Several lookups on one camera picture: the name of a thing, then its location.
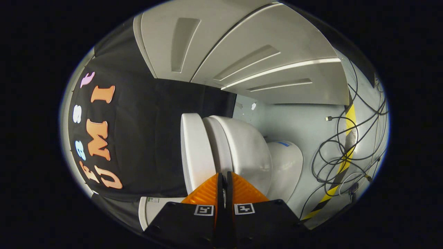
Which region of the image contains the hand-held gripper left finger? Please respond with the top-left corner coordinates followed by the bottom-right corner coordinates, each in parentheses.
top-left (144, 172), bottom-right (224, 249)

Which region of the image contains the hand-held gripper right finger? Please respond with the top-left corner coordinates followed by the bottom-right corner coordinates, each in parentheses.
top-left (224, 171), bottom-right (307, 249)

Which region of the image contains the white toilet body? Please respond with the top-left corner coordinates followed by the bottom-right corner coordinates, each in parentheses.
top-left (138, 115), bottom-right (304, 231)

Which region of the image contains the white toilet seat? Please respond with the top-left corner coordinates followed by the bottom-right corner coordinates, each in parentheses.
top-left (202, 117), bottom-right (233, 175)

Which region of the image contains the yellow black floor tape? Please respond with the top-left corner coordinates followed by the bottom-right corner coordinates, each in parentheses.
top-left (301, 104), bottom-right (357, 222)

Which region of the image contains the black backdrop cloth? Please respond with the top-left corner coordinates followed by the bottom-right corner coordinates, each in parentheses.
top-left (67, 21), bottom-right (237, 222)

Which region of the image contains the white drawer cabinet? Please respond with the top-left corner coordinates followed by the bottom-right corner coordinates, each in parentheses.
top-left (133, 0), bottom-right (350, 106)

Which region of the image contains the tangle of black cables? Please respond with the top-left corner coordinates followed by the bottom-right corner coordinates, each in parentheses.
top-left (301, 59), bottom-right (388, 220)

